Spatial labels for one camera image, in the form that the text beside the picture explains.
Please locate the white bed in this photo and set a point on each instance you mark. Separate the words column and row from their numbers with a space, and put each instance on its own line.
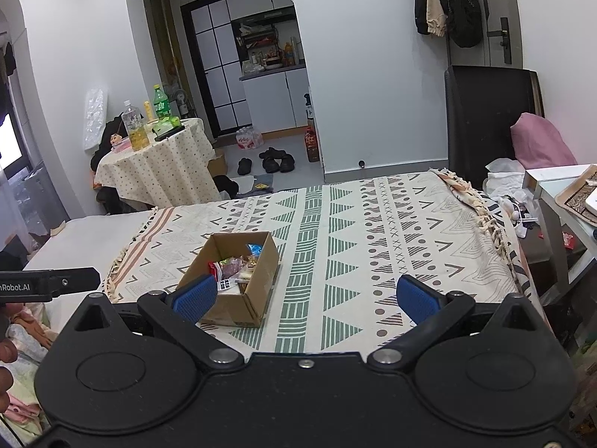
column 84, row 242

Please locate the range hood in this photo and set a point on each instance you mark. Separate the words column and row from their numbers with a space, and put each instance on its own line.
column 263, row 18

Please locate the white kitchen cabinet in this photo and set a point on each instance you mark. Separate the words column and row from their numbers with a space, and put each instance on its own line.
column 275, row 100

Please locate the patterned tray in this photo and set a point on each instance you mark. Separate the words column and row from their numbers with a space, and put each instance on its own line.
column 576, row 198

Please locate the bubble wrap sheet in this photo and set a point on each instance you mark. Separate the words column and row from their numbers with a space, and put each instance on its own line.
column 95, row 121

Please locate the dark clothes pile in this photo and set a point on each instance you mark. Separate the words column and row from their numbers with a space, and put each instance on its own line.
column 107, row 196

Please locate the pack of water bottles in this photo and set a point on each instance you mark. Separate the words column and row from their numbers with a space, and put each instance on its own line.
column 248, row 138

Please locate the black framed glass door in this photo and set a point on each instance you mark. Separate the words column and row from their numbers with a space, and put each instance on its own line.
column 214, row 65

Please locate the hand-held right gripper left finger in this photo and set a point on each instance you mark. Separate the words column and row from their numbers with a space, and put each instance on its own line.
column 196, row 296

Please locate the red snack packet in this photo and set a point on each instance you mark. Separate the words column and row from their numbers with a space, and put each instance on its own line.
column 214, row 269

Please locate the round table with dotted cloth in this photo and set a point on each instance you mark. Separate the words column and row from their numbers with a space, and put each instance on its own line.
column 158, row 172

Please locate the green tissue pack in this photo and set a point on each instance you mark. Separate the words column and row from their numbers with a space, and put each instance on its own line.
column 167, row 126

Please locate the black spray bottle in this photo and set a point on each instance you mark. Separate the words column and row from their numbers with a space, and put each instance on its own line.
column 308, row 109

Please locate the flat black object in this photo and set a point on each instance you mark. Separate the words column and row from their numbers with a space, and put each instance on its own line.
column 172, row 134

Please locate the patterned fringed blanket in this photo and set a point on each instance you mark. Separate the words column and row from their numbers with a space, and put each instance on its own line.
column 373, row 242

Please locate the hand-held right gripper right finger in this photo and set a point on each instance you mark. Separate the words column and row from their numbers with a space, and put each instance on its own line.
column 417, row 298

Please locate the pink patterned cloth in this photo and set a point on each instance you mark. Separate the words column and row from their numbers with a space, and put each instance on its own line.
column 28, row 336

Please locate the red oil bottle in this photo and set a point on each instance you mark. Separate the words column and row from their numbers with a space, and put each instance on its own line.
column 312, row 147

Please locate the purple candy packet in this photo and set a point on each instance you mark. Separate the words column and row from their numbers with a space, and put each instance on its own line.
column 231, row 270

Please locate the pink clothing pile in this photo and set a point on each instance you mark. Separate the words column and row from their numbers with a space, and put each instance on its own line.
column 541, row 144

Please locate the person's left hand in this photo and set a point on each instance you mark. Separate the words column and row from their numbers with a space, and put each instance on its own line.
column 5, row 382

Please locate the pink cartoon box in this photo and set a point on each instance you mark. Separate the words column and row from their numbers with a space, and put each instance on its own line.
column 120, row 143

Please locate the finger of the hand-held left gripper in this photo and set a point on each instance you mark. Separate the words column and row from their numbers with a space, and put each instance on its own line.
column 74, row 280

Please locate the small cardboard box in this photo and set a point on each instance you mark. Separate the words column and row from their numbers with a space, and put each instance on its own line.
column 218, row 163

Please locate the clear bottle with yellow liquid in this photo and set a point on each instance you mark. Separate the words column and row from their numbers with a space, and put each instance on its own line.
column 135, row 130

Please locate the blue snack packet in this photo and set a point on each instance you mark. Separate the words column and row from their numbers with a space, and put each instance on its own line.
column 254, row 250

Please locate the green soda bottle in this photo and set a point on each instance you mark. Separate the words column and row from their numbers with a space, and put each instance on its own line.
column 162, row 105

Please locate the black and white snack packet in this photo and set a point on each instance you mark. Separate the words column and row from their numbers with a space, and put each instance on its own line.
column 227, row 285

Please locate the white side table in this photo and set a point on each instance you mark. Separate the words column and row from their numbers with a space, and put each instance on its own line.
column 555, row 233

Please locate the black slipper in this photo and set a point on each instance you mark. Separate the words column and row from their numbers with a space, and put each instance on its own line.
column 270, row 165
column 245, row 166
column 287, row 164
column 274, row 153

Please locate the yellow and black floor packet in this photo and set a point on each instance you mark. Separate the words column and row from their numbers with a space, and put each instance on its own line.
column 264, row 183

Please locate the white crumpled cloth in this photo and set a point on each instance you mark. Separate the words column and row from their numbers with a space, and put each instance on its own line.
column 506, row 175

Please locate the window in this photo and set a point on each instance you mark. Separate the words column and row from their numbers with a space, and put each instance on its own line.
column 9, row 142

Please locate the hanging beige garment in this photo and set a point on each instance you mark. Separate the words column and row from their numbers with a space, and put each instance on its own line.
column 436, row 9

